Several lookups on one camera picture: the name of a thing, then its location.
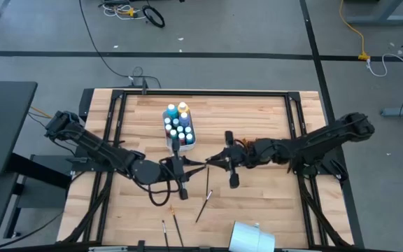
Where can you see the thin dark paintbrush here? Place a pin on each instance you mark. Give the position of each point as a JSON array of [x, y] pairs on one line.
[[207, 182]]

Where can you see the white cylindrical lamp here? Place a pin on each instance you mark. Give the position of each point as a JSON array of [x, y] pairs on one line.
[[250, 238]]

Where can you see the black desk base frame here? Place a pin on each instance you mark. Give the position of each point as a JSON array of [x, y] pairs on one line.
[[37, 171]]

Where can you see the small teal paint bottle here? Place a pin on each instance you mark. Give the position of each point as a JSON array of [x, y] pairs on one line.
[[167, 121]]

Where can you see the large turquoise paint bottle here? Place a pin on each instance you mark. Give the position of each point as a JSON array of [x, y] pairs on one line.
[[172, 110]]

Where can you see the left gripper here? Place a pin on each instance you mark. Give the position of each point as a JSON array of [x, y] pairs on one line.
[[175, 168]]

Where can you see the black aluminium table frame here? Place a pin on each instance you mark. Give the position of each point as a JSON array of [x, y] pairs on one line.
[[205, 93]]

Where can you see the black control box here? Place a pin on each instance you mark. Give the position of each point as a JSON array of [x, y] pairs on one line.
[[85, 105]]

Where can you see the gray desk leg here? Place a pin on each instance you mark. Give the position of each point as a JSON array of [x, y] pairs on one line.
[[380, 19]]

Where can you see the black desk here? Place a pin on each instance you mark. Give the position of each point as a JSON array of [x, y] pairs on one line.
[[5, 126]]

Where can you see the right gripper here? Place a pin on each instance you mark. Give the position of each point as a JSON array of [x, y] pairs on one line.
[[241, 155]]

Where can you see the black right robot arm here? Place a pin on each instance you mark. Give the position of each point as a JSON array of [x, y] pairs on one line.
[[320, 138]]

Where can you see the large yellow paint bottle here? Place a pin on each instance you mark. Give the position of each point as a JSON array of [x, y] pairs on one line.
[[183, 106]]

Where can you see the short paintbrush silver ferrule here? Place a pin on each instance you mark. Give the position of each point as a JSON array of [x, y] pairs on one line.
[[165, 234]]

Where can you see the large purple paint bottle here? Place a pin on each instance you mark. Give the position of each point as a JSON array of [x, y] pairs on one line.
[[184, 118]]

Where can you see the small teal-green paint bottle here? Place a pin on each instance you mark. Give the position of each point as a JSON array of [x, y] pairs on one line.
[[173, 134]]

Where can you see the silver aluminium bracket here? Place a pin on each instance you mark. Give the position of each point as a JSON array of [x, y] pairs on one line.
[[107, 249]]

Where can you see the black clamp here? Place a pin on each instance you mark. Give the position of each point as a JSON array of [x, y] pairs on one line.
[[141, 244]]

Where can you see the small dark red paint bottle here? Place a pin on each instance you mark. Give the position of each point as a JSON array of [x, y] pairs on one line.
[[168, 128]]

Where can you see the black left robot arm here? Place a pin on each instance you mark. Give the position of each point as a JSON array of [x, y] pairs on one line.
[[96, 145]]

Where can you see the small dark green paint bottle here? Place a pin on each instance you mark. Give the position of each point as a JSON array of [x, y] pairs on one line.
[[187, 129]]

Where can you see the long paintbrush silver ferrule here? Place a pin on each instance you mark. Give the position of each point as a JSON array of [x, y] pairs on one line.
[[203, 207]]

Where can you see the dark paintbrush orange tip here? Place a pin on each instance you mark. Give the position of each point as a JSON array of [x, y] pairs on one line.
[[176, 225]]

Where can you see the white plastic bin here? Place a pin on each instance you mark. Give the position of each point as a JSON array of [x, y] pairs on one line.
[[178, 148]]

